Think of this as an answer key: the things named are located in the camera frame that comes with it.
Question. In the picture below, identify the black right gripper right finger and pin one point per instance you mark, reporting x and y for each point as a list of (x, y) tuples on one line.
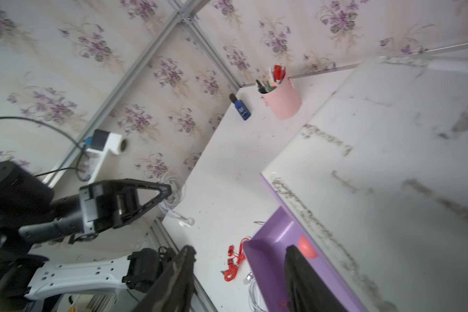
[(306, 290)]

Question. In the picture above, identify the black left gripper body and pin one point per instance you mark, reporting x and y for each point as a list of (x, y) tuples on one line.
[(106, 205)]

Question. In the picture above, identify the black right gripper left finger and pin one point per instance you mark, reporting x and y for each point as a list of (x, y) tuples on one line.
[(174, 289)]

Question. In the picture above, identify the white wired earphones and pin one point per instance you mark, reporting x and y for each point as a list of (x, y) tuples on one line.
[(256, 302), (168, 205)]

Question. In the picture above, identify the purple drawer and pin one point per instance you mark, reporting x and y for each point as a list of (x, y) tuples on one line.
[(266, 251)]

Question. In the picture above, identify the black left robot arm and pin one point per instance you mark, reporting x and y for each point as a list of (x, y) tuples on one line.
[(29, 215)]

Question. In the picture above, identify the white drawer cabinet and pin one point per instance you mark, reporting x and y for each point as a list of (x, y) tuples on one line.
[(378, 178)]

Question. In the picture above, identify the blue stapler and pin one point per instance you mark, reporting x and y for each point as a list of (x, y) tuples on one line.
[(240, 107)]

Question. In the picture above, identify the pink pen cup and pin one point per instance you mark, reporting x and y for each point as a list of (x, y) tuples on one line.
[(284, 100)]

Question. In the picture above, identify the red scissors in cup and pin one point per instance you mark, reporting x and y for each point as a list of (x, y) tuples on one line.
[(278, 73)]

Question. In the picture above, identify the red wired earphones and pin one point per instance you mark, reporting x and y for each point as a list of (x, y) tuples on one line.
[(236, 258)]

